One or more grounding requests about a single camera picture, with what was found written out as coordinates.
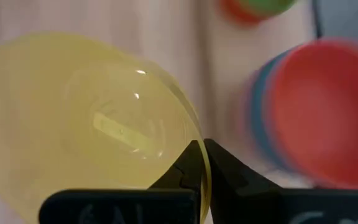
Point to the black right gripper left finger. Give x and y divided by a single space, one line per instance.
154 207

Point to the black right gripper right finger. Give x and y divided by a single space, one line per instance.
259 205

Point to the blue opaque bowl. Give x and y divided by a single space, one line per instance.
258 109

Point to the red opaque bowl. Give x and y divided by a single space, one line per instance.
322 115

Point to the yellow translucent bowl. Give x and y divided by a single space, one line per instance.
73 124

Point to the orange translucent bowl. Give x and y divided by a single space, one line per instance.
235 12

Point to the green translucent bowl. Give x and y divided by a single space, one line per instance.
267 4

